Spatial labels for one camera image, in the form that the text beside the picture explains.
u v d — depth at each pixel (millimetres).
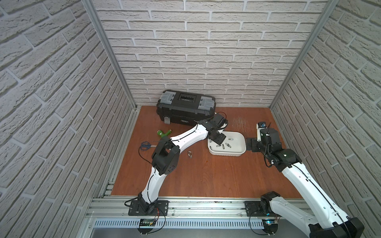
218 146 971
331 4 684
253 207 740
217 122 711
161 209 737
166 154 538
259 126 679
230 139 1005
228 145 972
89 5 691
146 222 725
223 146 972
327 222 382
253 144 681
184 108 960
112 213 742
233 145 987
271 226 699
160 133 1003
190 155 922
